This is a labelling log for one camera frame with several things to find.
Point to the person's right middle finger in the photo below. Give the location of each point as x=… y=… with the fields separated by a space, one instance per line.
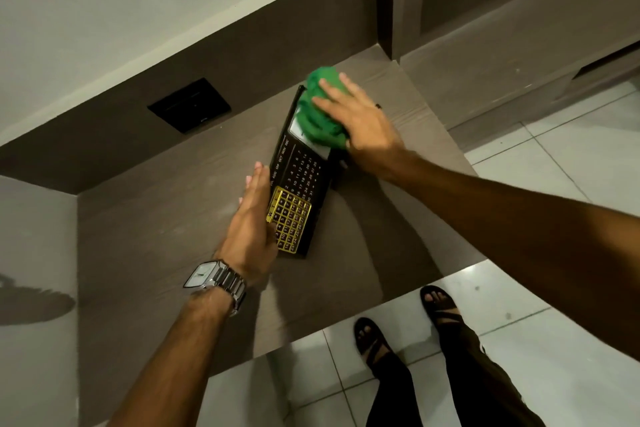
x=332 y=91

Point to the black wall socket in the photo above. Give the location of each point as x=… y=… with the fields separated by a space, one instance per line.
x=190 y=105

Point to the green cleaning cloth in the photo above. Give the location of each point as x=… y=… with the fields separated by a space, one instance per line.
x=322 y=106

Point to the person's left trouser leg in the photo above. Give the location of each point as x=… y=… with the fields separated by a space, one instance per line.
x=390 y=391

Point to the person's left black sandal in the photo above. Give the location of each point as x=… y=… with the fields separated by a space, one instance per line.
x=372 y=344

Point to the person's left hand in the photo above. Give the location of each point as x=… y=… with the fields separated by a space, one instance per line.
x=250 y=236

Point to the person's trouser leg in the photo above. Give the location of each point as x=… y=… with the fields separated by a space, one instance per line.
x=480 y=376
x=390 y=391

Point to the person's right thumb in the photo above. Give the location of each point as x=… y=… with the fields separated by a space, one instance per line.
x=350 y=141

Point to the person's right forearm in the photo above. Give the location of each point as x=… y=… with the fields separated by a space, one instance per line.
x=520 y=231

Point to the silver wristwatch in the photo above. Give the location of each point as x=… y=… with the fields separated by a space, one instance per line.
x=217 y=281

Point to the person's right hand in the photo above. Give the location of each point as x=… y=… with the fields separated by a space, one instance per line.
x=365 y=126

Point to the person's right trouser leg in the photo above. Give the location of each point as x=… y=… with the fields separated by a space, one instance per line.
x=480 y=376

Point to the person's black sandal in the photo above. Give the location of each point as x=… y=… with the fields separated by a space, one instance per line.
x=372 y=344
x=442 y=306

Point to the person's left forearm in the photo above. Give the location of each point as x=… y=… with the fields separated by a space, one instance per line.
x=185 y=356

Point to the person's right black sandal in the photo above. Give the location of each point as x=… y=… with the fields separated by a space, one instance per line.
x=442 y=306

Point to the person's left fingers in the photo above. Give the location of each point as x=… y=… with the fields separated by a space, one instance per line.
x=256 y=186

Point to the grey wooden cabinet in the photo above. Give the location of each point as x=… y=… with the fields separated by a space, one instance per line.
x=505 y=16

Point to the black desk calendar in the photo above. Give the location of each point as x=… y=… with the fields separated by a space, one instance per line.
x=300 y=176

